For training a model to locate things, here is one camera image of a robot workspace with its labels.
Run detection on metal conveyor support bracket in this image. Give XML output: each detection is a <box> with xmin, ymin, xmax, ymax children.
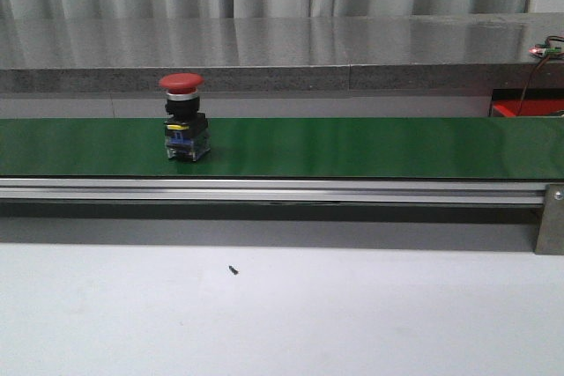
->
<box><xmin>535</xmin><ymin>184</ymin><xmax>564</xmax><ymax>255</ymax></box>

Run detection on red plastic tray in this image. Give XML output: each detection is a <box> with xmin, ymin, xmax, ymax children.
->
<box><xmin>490</xmin><ymin>99</ymin><xmax>563</xmax><ymax>117</ymax></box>

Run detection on small green circuit board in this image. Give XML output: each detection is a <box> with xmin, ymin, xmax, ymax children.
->
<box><xmin>529</xmin><ymin>44</ymin><xmax>563</xmax><ymax>58</ymax></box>

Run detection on grey stone counter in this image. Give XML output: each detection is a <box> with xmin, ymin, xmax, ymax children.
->
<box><xmin>1</xmin><ymin>12</ymin><xmax>563</xmax><ymax>93</ymax></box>

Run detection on red mushroom push button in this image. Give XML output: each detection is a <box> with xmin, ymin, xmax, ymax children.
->
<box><xmin>159</xmin><ymin>73</ymin><xmax>211</xmax><ymax>162</ymax></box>

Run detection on green conveyor belt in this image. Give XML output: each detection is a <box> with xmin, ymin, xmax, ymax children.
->
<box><xmin>1</xmin><ymin>117</ymin><xmax>563</xmax><ymax>181</ymax></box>

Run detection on small black screw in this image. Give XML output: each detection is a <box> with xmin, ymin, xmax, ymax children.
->
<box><xmin>228</xmin><ymin>265</ymin><xmax>240</xmax><ymax>276</ymax></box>

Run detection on red and black wire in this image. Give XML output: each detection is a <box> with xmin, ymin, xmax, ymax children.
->
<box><xmin>516</xmin><ymin>35</ymin><xmax>564</xmax><ymax>118</ymax></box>

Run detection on aluminium conveyor frame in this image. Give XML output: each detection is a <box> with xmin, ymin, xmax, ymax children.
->
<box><xmin>1</xmin><ymin>178</ymin><xmax>548</xmax><ymax>206</ymax></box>

